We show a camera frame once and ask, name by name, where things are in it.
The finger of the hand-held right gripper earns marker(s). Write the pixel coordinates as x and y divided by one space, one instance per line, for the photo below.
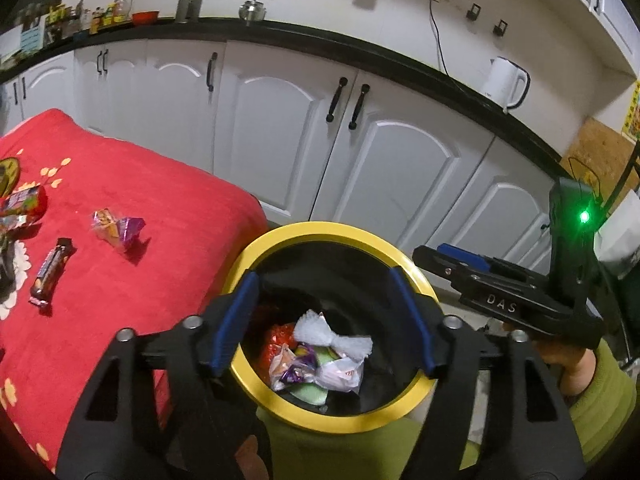
440 267
462 256

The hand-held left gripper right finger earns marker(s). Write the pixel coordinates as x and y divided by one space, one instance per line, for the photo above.
412 315

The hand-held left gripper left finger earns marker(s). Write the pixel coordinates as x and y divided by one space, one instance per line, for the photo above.
235 325

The red plastic bag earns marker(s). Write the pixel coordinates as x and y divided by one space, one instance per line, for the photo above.
277 340

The purple candy wrapper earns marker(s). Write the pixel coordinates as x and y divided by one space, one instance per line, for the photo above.
300 367

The yellow rimmed black bin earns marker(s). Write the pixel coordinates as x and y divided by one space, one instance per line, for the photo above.
325 227

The purple candy packet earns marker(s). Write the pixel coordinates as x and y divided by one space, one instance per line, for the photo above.
131 230

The dark chocolate bar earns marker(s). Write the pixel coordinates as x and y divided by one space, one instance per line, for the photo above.
50 272

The dark snack wrapper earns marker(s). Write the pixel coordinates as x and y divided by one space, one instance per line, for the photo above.
6 270

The red colourful candy tube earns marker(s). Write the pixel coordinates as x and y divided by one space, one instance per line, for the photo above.
22 202

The person's right forearm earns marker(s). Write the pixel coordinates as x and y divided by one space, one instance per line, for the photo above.
605 410

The person's right hand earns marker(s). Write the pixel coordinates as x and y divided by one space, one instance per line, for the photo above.
575 367

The white hanging bag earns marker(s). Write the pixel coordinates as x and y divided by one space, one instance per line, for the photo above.
620 235

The person's green clothing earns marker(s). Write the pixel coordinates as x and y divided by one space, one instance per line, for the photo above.
310 445

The wood chip board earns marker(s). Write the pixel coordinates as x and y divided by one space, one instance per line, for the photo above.
595 150

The red floral blanket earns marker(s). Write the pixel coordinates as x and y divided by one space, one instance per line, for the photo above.
150 185

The white electric kettle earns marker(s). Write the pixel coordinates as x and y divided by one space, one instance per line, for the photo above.
502 82

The white base cabinets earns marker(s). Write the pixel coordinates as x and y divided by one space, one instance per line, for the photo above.
280 125

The gold rimmed round metal tray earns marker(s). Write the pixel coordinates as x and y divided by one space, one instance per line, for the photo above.
7 175

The small metal teapot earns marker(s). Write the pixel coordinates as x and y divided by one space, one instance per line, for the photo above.
251 11

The grey metal canister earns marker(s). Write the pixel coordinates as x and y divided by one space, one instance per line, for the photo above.
190 9

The red bowl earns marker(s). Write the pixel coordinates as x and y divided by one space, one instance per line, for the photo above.
145 17

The row of sauce bottles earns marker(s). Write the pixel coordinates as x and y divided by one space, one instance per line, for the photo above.
112 12

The light blue knife block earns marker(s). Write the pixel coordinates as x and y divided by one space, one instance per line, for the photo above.
30 40

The yellow wall poster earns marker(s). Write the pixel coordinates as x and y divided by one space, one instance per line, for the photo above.
634 110

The black wall hook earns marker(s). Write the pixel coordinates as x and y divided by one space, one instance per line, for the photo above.
500 27
473 12

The white upper wall cabinets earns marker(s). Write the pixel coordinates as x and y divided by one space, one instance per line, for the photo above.
615 5

